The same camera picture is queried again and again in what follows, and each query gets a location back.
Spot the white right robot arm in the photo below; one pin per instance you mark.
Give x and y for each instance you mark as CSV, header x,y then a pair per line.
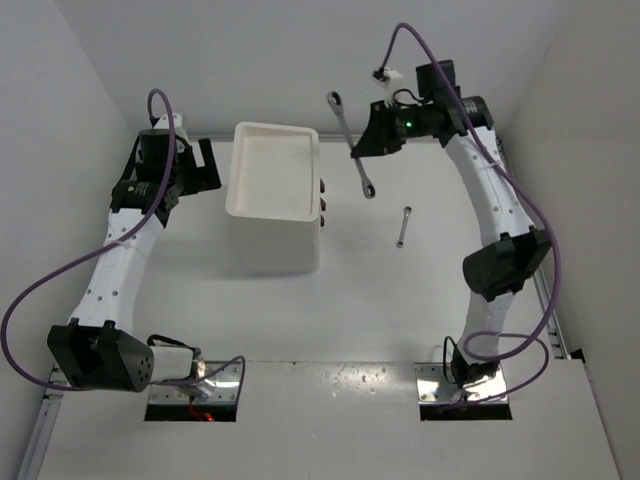
x,y
512,247

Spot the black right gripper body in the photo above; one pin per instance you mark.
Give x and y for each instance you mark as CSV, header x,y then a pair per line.
x,y
414,120

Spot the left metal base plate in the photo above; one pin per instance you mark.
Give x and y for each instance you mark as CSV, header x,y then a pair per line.
x,y
221,389

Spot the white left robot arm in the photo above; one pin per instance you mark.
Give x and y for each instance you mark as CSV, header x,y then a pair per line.
x,y
96,349

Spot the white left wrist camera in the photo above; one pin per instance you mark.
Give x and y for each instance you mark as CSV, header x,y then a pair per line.
x,y
163,123

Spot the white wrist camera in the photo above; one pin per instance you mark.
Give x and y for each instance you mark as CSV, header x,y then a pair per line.
x,y
163,123
389,80

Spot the short silver wrench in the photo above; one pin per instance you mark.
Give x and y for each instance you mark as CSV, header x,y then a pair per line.
x,y
406,215

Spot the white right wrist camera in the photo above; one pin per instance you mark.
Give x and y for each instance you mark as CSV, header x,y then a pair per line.
x,y
389,80

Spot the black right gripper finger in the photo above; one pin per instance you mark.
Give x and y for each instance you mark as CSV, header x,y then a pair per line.
x,y
373,143
374,122

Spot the white drawer cabinet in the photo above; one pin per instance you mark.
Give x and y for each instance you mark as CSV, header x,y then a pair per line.
x,y
273,198

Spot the metal base plate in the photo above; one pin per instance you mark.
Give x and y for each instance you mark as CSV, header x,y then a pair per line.
x,y
221,389
434,390

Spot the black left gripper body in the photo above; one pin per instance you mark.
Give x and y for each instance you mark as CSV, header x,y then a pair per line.
x,y
191,180

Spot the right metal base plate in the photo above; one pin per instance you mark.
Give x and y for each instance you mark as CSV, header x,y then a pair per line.
x,y
434,390

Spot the long silver ratchet wrench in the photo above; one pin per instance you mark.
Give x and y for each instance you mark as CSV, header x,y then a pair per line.
x,y
335,103

